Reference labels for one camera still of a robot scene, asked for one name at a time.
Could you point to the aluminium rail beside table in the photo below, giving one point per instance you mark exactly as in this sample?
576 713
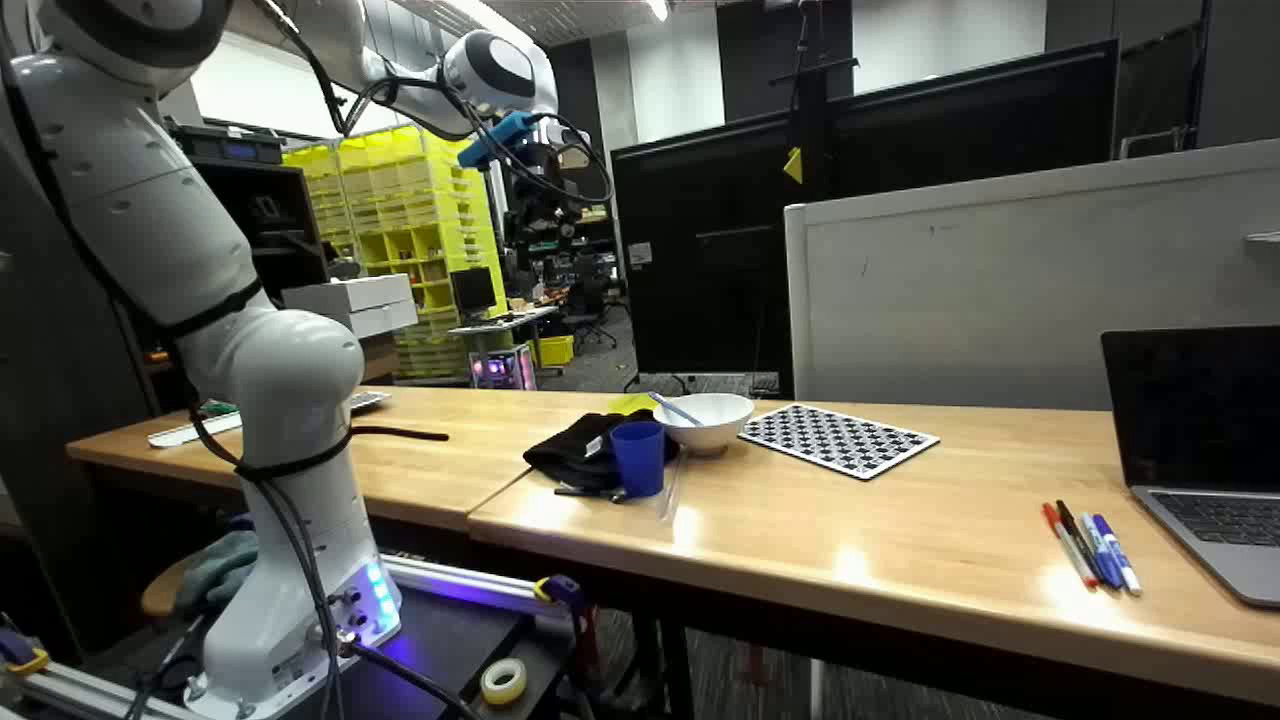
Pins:
464 581

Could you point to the roll of clear tape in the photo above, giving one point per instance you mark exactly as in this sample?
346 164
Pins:
502 681

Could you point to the yellow plastic bowl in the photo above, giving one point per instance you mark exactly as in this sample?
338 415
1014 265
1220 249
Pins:
635 401

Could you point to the blue and white marker pen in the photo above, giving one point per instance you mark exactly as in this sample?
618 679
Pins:
1122 561

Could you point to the yellow storage shelving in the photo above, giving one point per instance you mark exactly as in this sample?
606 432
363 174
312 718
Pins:
403 227

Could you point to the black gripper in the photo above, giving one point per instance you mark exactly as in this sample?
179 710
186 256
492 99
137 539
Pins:
550 147

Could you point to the white bowl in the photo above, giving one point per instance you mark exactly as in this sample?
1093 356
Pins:
704 426

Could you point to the blue wrist camera housing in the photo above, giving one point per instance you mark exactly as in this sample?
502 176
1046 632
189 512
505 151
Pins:
498 136

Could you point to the blue plastic cup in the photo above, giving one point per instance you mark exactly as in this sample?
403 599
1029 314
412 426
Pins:
639 460

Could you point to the black towel with white label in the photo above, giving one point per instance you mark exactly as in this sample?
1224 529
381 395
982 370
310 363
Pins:
583 446

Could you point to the black marker pen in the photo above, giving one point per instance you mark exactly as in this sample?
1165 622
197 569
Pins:
1072 521

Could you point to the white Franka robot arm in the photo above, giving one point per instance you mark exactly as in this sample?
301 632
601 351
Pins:
267 374

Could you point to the white partition board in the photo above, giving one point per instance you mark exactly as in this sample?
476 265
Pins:
1024 283

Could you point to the yellow clamp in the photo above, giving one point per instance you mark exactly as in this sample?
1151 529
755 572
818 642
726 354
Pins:
24 658

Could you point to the white box device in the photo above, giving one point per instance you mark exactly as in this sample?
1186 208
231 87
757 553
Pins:
355 304

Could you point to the grey laptop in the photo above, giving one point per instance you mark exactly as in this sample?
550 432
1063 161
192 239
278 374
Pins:
1200 442

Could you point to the aluminium rail with yellow clamp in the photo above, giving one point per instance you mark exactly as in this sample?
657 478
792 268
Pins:
80 688

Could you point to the large black screen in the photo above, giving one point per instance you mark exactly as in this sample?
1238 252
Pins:
720 252

